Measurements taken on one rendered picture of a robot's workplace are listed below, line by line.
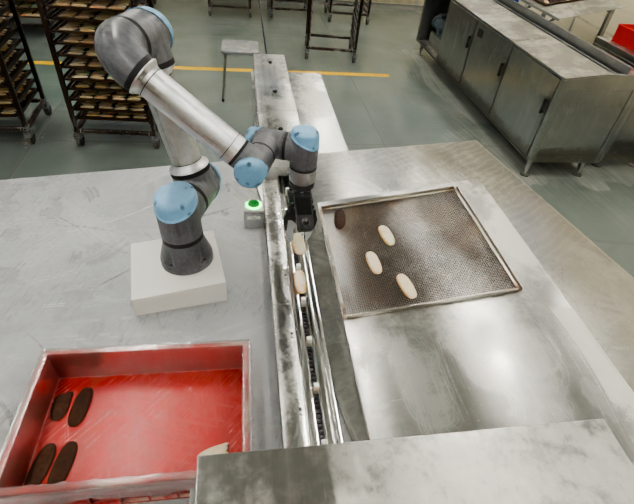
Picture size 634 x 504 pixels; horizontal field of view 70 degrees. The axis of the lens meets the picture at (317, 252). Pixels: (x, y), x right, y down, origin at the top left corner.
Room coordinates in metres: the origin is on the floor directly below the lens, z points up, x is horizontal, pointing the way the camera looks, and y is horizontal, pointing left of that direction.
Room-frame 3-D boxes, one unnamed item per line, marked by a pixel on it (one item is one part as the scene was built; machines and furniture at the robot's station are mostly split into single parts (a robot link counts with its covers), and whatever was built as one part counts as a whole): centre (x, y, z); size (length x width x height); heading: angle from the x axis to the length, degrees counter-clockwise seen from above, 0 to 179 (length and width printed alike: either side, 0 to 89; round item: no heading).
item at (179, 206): (0.98, 0.39, 1.05); 0.13 x 0.12 x 0.14; 174
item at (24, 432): (0.47, 0.34, 0.87); 0.49 x 0.34 x 0.10; 101
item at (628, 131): (3.93, -2.45, 0.44); 0.70 x 0.55 x 0.87; 12
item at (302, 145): (1.07, 0.07, 1.24); 0.09 x 0.08 x 0.11; 84
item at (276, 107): (2.10, 0.28, 0.89); 1.25 x 0.18 x 0.09; 12
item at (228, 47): (4.24, 0.91, 0.23); 0.36 x 0.36 x 0.46; 11
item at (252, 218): (1.26, 0.23, 0.84); 0.08 x 0.08 x 0.11; 12
